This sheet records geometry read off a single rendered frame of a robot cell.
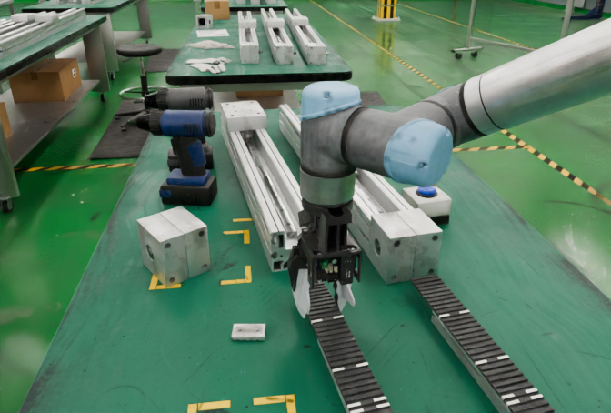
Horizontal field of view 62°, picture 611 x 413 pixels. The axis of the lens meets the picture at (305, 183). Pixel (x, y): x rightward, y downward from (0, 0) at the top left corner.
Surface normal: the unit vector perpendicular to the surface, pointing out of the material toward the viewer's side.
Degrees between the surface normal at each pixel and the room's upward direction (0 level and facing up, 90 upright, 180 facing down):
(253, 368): 0
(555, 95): 110
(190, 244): 90
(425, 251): 90
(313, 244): 0
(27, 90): 90
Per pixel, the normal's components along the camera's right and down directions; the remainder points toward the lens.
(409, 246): 0.26, 0.41
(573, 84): -0.47, 0.63
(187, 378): 0.00, -0.91
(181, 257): 0.64, 0.32
